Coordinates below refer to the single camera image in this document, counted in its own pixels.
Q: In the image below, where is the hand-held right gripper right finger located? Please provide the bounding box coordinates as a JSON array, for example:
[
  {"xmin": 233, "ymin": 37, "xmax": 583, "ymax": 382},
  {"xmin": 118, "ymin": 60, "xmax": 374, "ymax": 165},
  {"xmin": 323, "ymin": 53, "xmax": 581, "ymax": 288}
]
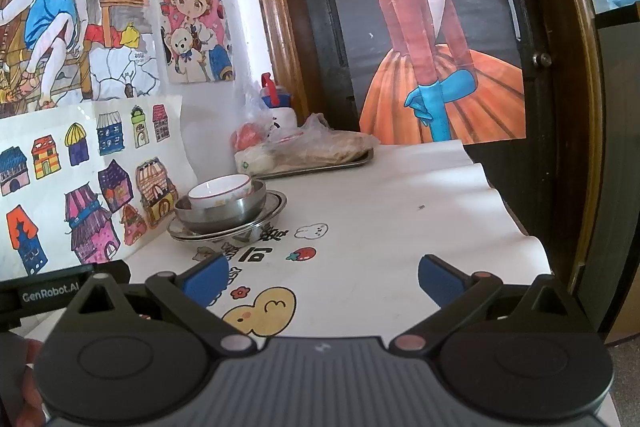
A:
[{"xmin": 389, "ymin": 253, "xmax": 576, "ymax": 355}]

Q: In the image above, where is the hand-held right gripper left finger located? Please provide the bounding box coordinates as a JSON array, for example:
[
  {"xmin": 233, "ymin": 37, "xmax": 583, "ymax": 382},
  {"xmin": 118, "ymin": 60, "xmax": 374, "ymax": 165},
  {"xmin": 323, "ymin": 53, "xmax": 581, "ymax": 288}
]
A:
[{"xmin": 65, "ymin": 252, "xmax": 258, "ymax": 355}]

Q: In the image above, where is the stainless steel bowl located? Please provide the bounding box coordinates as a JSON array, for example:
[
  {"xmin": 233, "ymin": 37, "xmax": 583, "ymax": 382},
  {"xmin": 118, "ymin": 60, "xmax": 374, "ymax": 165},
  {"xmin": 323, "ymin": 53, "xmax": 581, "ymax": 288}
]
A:
[{"xmin": 173, "ymin": 179, "xmax": 268, "ymax": 235}]

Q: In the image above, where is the white bowl with red rim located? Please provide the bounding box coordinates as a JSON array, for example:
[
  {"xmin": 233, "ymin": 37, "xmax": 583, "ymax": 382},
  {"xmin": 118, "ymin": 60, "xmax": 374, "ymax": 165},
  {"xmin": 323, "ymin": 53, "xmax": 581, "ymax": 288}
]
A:
[{"xmin": 187, "ymin": 173, "xmax": 252, "ymax": 212}]

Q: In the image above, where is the stainless steel plate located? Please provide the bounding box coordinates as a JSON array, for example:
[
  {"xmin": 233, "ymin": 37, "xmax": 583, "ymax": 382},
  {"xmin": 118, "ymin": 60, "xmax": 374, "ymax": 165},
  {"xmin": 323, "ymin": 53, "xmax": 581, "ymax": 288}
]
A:
[{"xmin": 166, "ymin": 189, "xmax": 288, "ymax": 244}]

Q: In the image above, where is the person's left hand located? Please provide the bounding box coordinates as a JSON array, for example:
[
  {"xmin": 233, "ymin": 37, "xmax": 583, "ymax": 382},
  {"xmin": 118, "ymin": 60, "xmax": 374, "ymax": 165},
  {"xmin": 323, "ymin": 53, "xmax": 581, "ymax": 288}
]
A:
[{"xmin": 15, "ymin": 338, "xmax": 47, "ymax": 423}]

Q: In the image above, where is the colourful houses drawing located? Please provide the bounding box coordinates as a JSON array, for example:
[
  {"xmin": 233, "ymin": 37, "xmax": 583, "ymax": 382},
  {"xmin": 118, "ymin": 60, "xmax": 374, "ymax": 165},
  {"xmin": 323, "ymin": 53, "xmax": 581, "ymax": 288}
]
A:
[{"xmin": 0, "ymin": 94, "xmax": 198, "ymax": 280}]

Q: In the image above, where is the bag of white buns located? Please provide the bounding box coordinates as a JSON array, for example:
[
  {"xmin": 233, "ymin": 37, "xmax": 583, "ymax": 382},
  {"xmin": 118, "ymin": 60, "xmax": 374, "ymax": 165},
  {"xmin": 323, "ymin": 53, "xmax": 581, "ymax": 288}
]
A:
[{"xmin": 235, "ymin": 144, "xmax": 277, "ymax": 176}]

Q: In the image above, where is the metal tray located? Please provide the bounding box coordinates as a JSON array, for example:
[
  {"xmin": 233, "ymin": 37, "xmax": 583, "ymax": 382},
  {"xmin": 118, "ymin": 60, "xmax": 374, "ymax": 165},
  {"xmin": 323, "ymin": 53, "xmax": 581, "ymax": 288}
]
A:
[{"xmin": 252, "ymin": 147, "xmax": 375, "ymax": 180}]

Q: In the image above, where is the bag of flatbreads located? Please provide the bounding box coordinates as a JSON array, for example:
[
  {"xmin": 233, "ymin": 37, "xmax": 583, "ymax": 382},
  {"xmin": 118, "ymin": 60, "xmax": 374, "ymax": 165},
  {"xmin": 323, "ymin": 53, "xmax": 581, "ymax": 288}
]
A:
[{"xmin": 265, "ymin": 113, "xmax": 373, "ymax": 168}]

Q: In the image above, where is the clear plastic bag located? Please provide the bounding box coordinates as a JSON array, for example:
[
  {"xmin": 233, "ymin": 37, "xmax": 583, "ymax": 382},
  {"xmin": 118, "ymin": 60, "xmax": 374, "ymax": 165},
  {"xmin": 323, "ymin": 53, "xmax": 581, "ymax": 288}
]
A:
[{"xmin": 242, "ymin": 92, "xmax": 276, "ymax": 142}]

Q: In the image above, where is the dark door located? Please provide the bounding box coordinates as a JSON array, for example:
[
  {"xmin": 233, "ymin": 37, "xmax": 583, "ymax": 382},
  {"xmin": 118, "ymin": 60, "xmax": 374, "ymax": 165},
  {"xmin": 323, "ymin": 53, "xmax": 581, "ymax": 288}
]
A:
[{"xmin": 267, "ymin": 0, "xmax": 576, "ymax": 308}]

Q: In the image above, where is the girl with puppy drawing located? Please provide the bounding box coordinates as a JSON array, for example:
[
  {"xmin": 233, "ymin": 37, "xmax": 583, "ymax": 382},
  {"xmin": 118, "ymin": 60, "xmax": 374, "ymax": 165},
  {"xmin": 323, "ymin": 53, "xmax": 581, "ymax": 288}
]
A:
[{"xmin": 159, "ymin": 0, "xmax": 236, "ymax": 85}]

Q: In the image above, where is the boy cartoon drawing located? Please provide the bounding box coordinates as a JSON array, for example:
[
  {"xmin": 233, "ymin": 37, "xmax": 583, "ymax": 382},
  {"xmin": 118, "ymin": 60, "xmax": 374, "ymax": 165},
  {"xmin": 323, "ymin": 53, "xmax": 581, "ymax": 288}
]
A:
[{"xmin": 0, "ymin": 0, "xmax": 163, "ymax": 120}]

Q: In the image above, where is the white jug with red handle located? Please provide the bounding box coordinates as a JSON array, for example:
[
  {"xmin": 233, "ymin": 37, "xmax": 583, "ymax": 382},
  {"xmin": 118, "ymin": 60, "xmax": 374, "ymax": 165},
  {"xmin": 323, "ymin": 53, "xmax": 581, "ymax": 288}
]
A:
[{"xmin": 258, "ymin": 73, "xmax": 297, "ymax": 132}]

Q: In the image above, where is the wall poster orange dress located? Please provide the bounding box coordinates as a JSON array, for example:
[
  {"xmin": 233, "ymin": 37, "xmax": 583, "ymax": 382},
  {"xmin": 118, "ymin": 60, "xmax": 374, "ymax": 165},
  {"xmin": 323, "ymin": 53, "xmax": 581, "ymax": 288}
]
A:
[{"xmin": 312, "ymin": 0, "xmax": 527, "ymax": 145}]

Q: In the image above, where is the brown wooden door frame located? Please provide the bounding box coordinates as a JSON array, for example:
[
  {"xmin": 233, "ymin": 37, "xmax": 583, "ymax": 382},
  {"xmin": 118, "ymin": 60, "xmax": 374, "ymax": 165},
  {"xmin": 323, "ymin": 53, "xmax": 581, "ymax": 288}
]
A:
[{"xmin": 243, "ymin": 0, "xmax": 621, "ymax": 348}]

